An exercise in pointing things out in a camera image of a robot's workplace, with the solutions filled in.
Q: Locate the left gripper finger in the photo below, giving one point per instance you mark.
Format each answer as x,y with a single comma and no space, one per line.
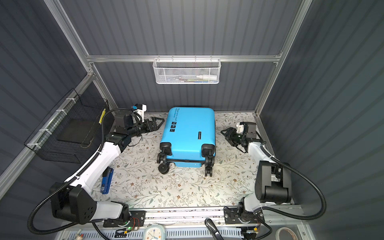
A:
152,127
155,121

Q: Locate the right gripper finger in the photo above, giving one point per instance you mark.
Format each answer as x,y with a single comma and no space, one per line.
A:
229,131
232,138

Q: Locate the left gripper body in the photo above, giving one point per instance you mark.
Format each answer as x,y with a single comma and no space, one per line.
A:
138,129

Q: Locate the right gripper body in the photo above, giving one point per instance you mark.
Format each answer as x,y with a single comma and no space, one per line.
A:
241,138

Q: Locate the blue hardshell suitcase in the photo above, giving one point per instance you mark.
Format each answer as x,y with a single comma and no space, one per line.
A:
188,140

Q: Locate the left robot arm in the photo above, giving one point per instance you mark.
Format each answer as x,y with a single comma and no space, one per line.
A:
72,201

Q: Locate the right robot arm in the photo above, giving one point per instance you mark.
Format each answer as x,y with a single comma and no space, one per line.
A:
273,182

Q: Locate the yellow marker in basket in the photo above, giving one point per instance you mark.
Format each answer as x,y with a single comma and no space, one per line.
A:
102,116

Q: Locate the blue flat object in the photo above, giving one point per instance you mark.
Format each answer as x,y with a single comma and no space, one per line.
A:
106,180

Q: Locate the white bottle in basket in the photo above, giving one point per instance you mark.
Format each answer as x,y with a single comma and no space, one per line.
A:
207,77

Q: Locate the white tape roll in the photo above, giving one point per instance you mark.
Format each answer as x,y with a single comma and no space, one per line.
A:
285,233

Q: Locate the small white clock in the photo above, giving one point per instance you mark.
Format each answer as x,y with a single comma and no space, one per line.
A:
155,232

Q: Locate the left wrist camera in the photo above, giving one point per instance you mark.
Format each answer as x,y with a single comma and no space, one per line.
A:
140,109

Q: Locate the white wire mesh basket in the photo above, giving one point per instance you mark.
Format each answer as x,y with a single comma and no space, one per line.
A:
184,73

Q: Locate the black wire wall basket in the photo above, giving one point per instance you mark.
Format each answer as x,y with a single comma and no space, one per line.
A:
73,133

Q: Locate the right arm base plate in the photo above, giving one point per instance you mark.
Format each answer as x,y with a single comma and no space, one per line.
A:
232,216

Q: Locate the black handle tool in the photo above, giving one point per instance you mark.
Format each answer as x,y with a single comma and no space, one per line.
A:
213,229

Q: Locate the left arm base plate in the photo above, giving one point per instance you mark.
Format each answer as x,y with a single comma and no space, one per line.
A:
133,219

